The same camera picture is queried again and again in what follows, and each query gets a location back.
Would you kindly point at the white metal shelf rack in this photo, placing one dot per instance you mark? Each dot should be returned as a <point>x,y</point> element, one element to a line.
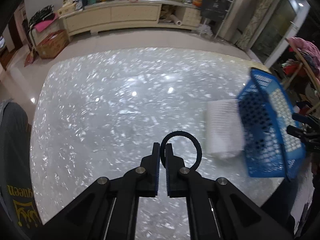
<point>219,25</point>

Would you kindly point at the paper roll in cabinet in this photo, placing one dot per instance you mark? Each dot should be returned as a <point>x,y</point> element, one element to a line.
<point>175,20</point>

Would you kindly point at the black shopping bag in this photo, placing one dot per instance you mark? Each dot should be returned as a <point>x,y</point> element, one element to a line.
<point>214,10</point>

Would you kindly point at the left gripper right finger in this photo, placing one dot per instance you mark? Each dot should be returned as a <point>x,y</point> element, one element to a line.
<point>216,208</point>

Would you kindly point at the pink clothes pile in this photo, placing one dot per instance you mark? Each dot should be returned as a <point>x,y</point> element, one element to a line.
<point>308,48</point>

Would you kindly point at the cream TV cabinet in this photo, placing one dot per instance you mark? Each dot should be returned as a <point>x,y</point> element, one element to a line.
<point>129,14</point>

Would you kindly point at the pink cushion on stool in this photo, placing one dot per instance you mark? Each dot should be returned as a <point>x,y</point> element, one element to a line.
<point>44,25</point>

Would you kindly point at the wooden clothes rack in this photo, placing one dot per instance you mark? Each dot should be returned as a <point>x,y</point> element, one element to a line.
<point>303,65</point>

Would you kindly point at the blue plastic basket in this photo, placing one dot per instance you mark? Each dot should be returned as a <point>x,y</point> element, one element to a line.
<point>266,111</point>

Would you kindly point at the white quilted cloth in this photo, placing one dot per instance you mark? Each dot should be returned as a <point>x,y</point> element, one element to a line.
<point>224,129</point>

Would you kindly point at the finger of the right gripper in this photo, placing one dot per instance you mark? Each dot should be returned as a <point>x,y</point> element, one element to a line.
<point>307,137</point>
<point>306,119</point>

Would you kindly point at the patterned curtain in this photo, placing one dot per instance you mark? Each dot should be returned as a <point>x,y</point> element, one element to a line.
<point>260,10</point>

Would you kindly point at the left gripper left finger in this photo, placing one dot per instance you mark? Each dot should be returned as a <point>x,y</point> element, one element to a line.
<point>108,208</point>

